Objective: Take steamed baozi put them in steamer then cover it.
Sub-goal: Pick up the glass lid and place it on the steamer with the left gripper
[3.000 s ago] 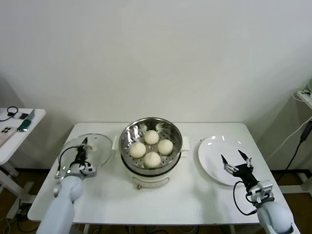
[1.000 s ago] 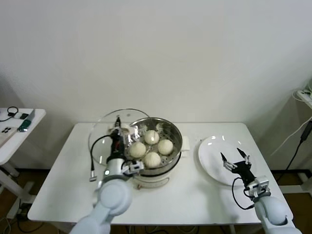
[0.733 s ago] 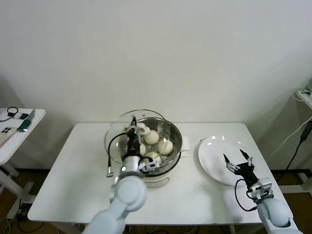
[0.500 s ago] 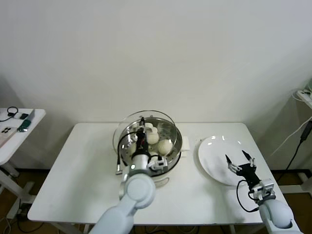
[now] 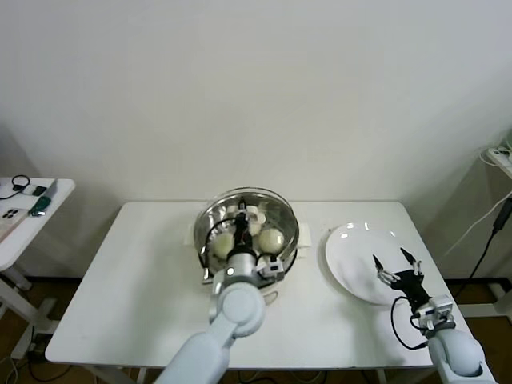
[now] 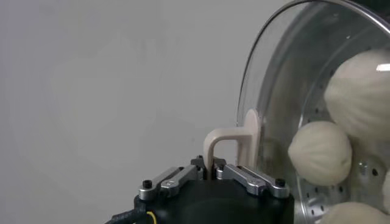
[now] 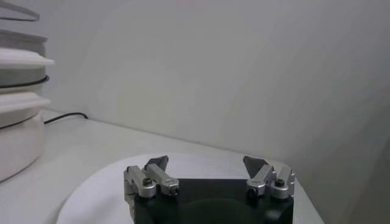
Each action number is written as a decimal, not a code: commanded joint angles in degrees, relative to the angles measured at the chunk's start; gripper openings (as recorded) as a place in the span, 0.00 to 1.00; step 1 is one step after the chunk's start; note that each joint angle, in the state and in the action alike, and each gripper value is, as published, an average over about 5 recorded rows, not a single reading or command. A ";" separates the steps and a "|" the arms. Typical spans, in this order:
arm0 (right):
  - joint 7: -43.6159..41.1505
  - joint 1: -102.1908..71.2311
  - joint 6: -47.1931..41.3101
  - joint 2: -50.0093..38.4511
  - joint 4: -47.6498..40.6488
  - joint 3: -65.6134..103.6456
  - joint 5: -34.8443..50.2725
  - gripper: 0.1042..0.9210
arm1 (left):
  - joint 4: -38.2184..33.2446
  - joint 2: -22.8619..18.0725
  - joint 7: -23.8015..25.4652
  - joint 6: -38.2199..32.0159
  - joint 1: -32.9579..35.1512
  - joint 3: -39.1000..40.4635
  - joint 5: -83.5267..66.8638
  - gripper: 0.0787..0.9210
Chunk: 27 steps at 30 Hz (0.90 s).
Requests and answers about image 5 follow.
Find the round glass pot lid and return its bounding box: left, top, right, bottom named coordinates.
left=194, top=185, right=300, bottom=277

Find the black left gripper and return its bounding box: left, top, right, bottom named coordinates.
left=234, top=198, right=254, bottom=254

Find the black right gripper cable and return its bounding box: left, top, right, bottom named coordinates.
left=390, top=296, right=429, bottom=350

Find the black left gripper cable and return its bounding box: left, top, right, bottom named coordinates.
left=198, top=218, right=241, bottom=285

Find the thin white cable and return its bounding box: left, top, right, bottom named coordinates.
left=442, top=195, right=512, bottom=261

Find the green handled hand tool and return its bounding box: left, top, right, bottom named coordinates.
left=30, top=178, right=59, bottom=218

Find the white power strip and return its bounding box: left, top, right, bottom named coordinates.
left=486, top=146, right=512, bottom=166

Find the thin black looped cable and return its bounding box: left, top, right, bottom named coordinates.
left=0, top=174, right=33, bottom=200

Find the stainless steel steamer basket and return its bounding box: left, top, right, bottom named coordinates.
left=194, top=191, right=301, bottom=287

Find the white round plate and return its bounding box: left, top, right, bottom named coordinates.
left=318, top=222, right=422, bottom=307

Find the white side table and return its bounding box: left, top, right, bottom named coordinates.
left=0, top=175, right=76, bottom=359

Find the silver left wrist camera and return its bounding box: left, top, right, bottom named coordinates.
left=255, top=259, right=286, bottom=283

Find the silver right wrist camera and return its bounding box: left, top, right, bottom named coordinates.
left=415, top=294, right=455, bottom=333

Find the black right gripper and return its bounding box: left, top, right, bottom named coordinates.
left=371, top=247, right=431, bottom=311

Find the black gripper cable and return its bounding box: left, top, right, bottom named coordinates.
left=390, top=296, right=429, bottom=350
left=198, top=218, right=241, bottom=285

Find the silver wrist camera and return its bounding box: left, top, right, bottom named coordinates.
left=415, top=294, right=455, bottom=333
left=255, top=259, right=286, bottom=283

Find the black cable with adapter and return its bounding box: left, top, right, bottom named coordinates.
left=466, top=198, right=512, bottom=281

